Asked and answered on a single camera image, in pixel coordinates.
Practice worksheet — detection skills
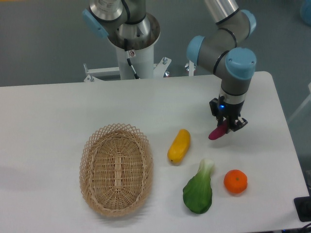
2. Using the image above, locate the white metal base frame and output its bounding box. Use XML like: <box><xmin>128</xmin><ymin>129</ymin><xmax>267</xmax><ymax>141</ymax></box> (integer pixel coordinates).
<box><xmin>83</xmin><ymin>57</ymin><xmax>196</xmax><ymax>82</ymax></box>

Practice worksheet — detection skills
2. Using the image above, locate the woven wicker basket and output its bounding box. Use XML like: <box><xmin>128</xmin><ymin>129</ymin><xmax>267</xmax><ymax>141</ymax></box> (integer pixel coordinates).
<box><xmin>79</xmin><ymin>123</ymin><xmax>153</xmax><ymax>217</ymax></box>

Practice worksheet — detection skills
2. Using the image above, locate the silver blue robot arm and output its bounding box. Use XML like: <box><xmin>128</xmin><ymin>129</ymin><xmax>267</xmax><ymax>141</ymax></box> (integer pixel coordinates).
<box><xmin>82</xmin><ymin>0</ymin><xmax>257</xmax><ymax>140</ymax></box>

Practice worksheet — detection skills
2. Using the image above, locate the orange tangerine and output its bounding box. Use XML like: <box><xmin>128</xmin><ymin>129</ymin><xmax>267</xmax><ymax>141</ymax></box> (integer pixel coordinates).
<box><xmin>224</xmin><ymin>169</ymin><xmax>248</xmax><ymax>194</ymax></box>

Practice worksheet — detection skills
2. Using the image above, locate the yellow mango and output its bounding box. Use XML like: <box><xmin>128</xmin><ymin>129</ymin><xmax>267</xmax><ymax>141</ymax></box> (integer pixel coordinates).
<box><xmin>167</xmin><ymin>129</ymin><xmax>191</xmax><ymax>164</ymax></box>

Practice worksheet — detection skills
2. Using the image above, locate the black device at table edge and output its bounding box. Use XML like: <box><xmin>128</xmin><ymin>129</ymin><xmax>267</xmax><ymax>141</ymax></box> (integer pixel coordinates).
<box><xmin>294</xmin><ymin>196</ymin><xmax>311</xmax><ymax>222</ymax></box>

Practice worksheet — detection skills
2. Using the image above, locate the green bok choy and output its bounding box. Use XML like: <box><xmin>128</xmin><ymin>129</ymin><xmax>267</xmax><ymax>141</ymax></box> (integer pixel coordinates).
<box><xmin>183</xmin><ymin>159</ymin><xmax>215</xmax><ymax>214</ymax></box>

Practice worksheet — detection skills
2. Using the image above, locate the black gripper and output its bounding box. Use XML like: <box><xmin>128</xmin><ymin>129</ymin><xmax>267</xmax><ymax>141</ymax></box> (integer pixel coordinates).
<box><xmin>209</xmin><ymin>96</ymin><xmax>248</xmax><ymax>134</ymax></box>

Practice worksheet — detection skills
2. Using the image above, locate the black white cable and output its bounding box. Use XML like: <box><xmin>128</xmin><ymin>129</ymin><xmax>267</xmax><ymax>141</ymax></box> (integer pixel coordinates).
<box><xmin>123</xmin><ymin>38</ymin><xmax>140</xmax><ymax>80</ymax></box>

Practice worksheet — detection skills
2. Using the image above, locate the purple sweet potato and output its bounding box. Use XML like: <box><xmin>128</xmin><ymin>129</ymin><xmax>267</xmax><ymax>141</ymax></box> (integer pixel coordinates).
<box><xmin>208</xmin><ymin>120</ymin><xmax>228</xmax><ymax>140</ymax></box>

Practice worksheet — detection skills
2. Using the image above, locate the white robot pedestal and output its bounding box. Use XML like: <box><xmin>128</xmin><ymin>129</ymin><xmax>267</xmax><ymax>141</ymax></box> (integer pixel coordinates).
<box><xmin>108</xmin><ymin>13</ymin><xmax>160</xmax><ymax>80</ymax></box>

